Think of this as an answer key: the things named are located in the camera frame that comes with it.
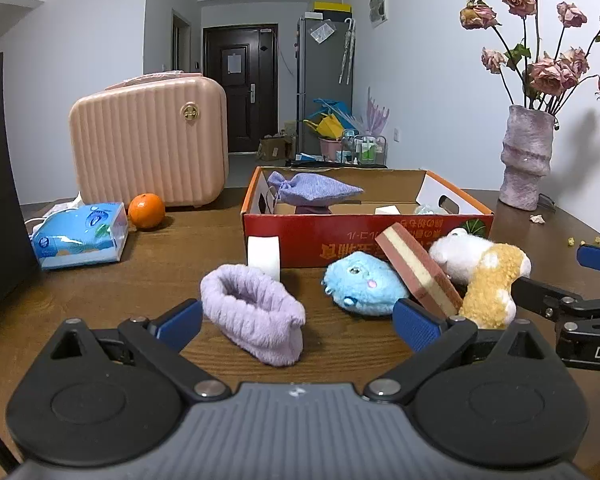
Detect white yellow plush dog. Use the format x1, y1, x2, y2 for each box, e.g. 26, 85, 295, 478
429, 228, 532, 330

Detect blue plush toy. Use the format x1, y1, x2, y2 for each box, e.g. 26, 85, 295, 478
322, 252, 410, 316

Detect white plastic bundle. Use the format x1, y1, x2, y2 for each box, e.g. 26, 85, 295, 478
414, 205, 449, 216

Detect purple drawstring pouch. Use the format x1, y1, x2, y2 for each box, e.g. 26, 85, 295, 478
268, 171, 364, 207

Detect pink satin scrunchie bonnet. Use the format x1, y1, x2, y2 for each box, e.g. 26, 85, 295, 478
294, 206, 332, 214

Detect yellow popcorn crumbs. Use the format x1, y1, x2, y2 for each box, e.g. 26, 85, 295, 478
567, 236, 600, 247

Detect fallen rose petal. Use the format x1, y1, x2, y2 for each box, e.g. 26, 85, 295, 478
530, 214, 545, 224

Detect blue tissue pack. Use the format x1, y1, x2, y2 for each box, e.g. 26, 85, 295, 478
31, 203, 129, 270

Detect orange fruit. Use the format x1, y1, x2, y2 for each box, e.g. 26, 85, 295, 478
128, 193, 166, 231

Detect red cardboard box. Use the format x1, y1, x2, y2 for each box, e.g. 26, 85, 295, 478
240, 167, 493, 268

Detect pink textured vase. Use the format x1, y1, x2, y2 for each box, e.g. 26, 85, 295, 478
498, 105, 555, 211

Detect dried pink roses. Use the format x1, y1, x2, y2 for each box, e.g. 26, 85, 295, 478
458, 0, 600, 116

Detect pink ribbed suitcase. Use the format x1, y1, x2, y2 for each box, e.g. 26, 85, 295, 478
69, 70, 228, 207

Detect cardboard box on floor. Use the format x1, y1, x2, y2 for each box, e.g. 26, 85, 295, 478
257, 136, 294, 162

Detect blue yellow bags pile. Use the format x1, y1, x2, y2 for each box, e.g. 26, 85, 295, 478
302, 98, 355, 141

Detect hanging umbrella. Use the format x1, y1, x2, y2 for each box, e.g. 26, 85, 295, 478
338, 18, 356, 84

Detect grey refrigerator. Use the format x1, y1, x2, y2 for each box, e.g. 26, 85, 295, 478
296, 18, 352, 155

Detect dark entrance door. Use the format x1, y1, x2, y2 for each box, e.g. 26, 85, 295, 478
202, 24, 278, 153

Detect yellow box on refrigerator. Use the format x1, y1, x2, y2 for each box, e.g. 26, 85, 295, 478
313, 1, 352, 13

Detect wire cart with bottles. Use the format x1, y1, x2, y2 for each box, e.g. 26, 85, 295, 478
336, 130, 387, 167

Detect wall electrical panel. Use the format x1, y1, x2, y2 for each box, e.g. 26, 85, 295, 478
368, 0, 388, 27

